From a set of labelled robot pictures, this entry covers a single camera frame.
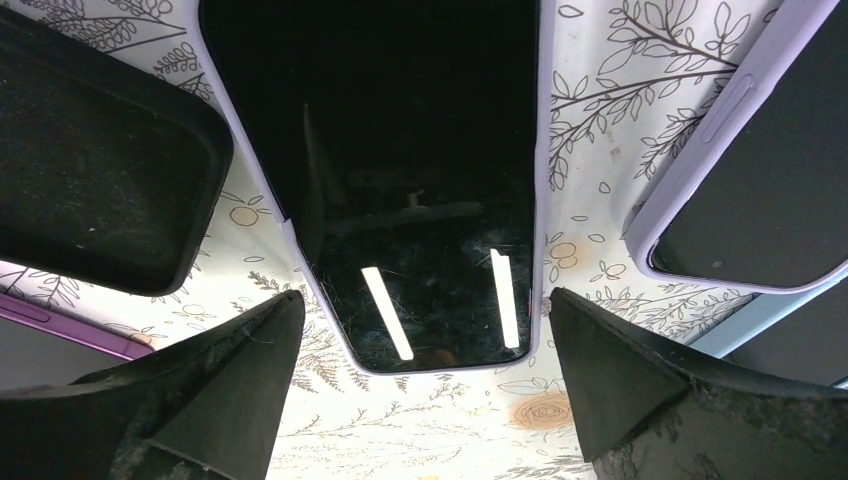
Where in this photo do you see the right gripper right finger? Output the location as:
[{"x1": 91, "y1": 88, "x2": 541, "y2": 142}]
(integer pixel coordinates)
[{"x1": 549, "y1": 288, "x2": 847, "y2": 479}]

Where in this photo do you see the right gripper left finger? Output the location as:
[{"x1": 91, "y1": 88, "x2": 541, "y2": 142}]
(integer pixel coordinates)
[{"x1": 1, "y1": 290, "x2": 305, "y2": 479}]

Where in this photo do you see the phone with purple edge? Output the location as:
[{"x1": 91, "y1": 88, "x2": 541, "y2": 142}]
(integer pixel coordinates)
[{"x1": 1, "y1": 294, "x2": 154, "y2": 391}]

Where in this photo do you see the black phone case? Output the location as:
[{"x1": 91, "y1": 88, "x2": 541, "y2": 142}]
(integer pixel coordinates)
[{"x1": 1, "y1": 8, "x2": 234, "y2": 296}]

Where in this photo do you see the phone in white case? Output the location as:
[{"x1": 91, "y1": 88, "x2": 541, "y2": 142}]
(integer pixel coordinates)
[{"x1": 625, "y1": 1, "x2": 847, "y2": 294}]

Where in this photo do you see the floral table mat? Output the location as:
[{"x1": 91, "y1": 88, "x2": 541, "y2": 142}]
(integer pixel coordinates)
[{"x1": 1, "y1": 1, "x2": 776, "y2": 479}]

